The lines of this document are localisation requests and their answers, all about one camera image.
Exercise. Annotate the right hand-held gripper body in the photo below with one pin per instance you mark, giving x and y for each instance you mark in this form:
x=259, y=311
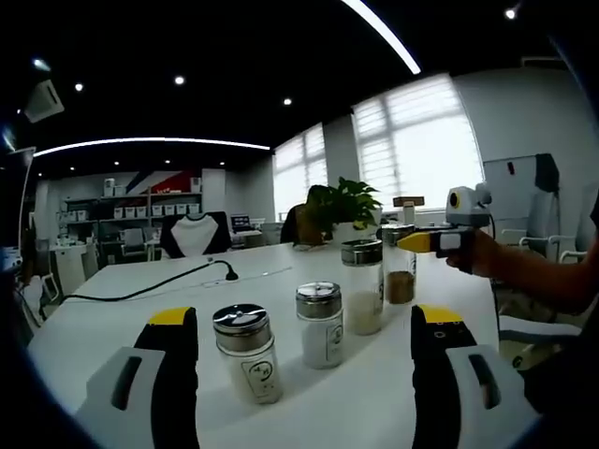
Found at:
x=468, y=210

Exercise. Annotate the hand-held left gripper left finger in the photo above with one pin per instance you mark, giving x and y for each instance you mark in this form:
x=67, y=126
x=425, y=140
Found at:
x=173, y=374

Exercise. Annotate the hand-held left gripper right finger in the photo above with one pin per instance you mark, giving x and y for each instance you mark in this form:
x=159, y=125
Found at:
x=435, y=374

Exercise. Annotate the tall seasoning bottle brown powder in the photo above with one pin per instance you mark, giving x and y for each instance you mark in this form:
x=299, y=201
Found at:
x=400, y=285

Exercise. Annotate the short glass seasoning bottle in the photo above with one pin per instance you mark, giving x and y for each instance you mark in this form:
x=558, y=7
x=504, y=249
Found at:
x=243, y=327
x=318, y=346

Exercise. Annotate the tall seasoning bottle white grains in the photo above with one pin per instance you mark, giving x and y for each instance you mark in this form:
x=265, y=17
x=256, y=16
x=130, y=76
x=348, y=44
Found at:
x=362, y=313

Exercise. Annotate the person's right hand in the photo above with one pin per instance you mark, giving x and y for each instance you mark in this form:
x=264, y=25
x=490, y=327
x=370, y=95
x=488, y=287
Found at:
x=484, y=259

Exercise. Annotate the wooden box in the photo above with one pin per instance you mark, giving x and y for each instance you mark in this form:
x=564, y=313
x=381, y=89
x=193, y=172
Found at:
x=408, y=201

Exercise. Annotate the white whiteboard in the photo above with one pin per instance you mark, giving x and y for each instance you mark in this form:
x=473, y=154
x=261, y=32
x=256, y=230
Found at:
x=510, y=187

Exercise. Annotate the green potted plant white pot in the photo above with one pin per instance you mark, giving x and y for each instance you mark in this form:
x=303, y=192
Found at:
x=351, y=201

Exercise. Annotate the wide window with white blinds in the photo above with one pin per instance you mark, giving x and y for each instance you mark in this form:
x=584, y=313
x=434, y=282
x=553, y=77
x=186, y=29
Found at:
x=416, y=140

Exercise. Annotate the brown bag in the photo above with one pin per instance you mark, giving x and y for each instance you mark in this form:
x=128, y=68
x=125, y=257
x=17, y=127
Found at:
x=299, y=229

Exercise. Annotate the person's dark shirt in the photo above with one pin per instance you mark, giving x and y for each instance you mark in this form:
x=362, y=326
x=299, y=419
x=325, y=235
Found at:
x=561, y=365

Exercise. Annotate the narrow window with white blinds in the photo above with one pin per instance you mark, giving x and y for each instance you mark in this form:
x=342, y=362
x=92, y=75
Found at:
x=302, y=173

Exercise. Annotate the small blue screen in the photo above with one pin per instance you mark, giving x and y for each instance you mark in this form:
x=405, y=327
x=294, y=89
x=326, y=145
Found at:
x=245, y=222

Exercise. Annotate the shelf with white boxes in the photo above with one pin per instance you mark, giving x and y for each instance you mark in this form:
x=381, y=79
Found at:
x=131, y=210

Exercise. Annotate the long straight ceiling light strip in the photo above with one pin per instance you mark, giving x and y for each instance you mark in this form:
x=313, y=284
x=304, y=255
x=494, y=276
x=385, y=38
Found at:
x=388, y=35

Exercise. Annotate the curved ceiling light strip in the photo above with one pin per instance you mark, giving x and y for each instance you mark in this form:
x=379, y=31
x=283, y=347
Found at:
x=150, y=140

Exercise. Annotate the group of ceiling spotlights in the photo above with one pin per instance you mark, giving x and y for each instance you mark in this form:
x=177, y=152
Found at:
x=179, y=80

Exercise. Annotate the ceiling air conditioner unit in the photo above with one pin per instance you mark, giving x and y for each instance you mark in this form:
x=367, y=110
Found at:
x=44, y=100

